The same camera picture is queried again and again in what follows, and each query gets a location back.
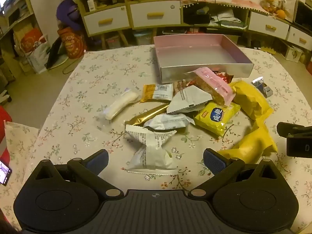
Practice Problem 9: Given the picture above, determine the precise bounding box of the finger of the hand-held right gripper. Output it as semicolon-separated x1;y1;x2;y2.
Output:
277;122;312;138

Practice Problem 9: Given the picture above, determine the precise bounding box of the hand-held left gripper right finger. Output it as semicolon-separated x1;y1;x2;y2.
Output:
188;148;281;198

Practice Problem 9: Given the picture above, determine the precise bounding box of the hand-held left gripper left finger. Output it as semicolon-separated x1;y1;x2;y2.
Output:
32;149;125;198

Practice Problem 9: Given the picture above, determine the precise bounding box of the yellow square packet blue label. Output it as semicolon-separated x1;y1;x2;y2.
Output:
194;101;241;137

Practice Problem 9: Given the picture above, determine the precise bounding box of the yellow pillow snack packet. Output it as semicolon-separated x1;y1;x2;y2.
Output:
228;80;274;120
217;119;278;164

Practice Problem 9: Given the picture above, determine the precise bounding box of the white twisted snack packet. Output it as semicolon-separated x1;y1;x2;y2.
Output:
125;124;179;175

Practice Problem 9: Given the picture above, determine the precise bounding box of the blue silver chocolate packet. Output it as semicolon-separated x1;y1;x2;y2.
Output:
252;76;273;98

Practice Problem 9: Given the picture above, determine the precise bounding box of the white rice roll clear packet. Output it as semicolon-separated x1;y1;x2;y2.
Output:
97;89;139;128

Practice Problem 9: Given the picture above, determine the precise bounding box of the gold foil snack bar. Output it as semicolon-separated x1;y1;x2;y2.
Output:
125;104;170;127

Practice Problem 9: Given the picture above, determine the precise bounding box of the white triangular snack packet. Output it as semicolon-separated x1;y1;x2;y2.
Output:
166;86;213;114

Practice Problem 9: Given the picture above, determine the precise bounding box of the pink snack packet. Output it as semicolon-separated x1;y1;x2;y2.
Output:
186;67;237;106

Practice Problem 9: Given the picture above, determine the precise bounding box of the orange packet white label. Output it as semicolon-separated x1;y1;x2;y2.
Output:
139;83;174;103

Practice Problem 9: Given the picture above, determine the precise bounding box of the pink cardboard box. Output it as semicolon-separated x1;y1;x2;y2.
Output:
153;35;254;84

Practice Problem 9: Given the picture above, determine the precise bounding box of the white printed carton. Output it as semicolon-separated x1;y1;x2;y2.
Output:
284;45;304;61

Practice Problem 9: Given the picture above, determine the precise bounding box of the floral tablecloth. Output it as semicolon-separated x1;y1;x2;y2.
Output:
5;44;312;234

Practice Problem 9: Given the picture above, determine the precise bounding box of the smartphone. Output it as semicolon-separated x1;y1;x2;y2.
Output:
0;160;12;187

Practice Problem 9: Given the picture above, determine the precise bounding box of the white chair base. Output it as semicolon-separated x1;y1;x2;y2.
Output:
0;90;12;105

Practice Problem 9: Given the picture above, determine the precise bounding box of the black flat board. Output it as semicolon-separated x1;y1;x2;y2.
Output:
46;38;67;69

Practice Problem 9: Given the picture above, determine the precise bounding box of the grey storage bin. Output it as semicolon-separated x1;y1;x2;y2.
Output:
106;35;121;49

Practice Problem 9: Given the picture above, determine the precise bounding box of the orange printed bag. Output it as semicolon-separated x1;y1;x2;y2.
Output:
57;27;87;59

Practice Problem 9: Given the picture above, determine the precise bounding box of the white red shopping bag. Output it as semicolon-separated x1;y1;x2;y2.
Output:
21;28;50;74

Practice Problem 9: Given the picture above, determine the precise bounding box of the pile of papers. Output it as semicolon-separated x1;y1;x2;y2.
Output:
210;10;246;28

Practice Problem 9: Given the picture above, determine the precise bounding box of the blue lid storage bin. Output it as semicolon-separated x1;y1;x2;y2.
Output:
133;30;153;45

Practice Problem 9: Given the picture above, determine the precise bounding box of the side shelf unit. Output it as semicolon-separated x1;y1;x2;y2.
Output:
0;0;41;78

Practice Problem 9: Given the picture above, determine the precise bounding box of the white drawer wooden handle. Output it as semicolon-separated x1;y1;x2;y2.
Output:
130;0;181;28
84;5;129;35
248;12;290;39
287;26;312;50

